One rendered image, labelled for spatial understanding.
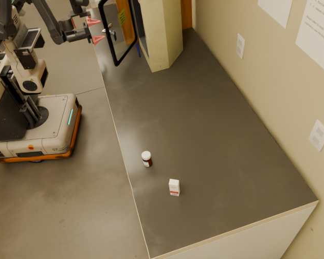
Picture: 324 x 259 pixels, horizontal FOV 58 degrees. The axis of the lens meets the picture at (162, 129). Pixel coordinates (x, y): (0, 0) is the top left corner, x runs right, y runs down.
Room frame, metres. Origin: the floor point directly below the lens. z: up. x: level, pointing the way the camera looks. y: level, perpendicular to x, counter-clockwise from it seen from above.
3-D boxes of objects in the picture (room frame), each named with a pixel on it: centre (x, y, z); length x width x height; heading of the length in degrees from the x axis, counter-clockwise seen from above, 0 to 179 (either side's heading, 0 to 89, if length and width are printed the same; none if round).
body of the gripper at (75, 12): (1.81, 0.40, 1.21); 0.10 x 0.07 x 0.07; 100
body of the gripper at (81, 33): (1.53, 0.36, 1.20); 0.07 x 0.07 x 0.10; 10
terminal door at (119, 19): (1.59, 0.14, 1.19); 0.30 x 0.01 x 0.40; 151
